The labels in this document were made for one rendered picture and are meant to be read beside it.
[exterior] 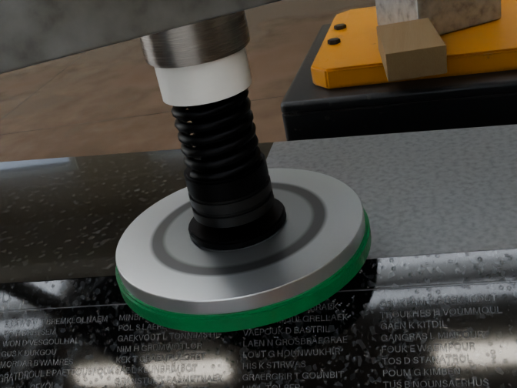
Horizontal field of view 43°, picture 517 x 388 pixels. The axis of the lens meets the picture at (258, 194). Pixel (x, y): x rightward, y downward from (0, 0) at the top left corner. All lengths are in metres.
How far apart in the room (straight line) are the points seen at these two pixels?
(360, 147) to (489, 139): 0.15
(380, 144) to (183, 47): 0.39
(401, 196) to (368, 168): 0.08
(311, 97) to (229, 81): 0.79
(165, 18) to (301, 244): 0.20
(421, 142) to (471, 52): 0.49
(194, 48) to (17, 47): 0.12
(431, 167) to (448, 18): 0.70
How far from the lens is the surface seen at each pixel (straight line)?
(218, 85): 0.47
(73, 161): 0.96
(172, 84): 0.48
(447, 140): 0.79
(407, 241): 0.60
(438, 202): 0.66
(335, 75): 1.28
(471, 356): 0.58
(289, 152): 0.81
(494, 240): 0.60
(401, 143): 0.79
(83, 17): 0.41
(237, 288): 0.48
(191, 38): 0.46
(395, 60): 1.14
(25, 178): 0.96
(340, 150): 0.80
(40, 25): 0.40
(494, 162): 0.73
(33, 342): 0.68
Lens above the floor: 1.15
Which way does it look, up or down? 26 degrees down
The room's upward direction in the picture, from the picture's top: 12 degrees counter-clockwise
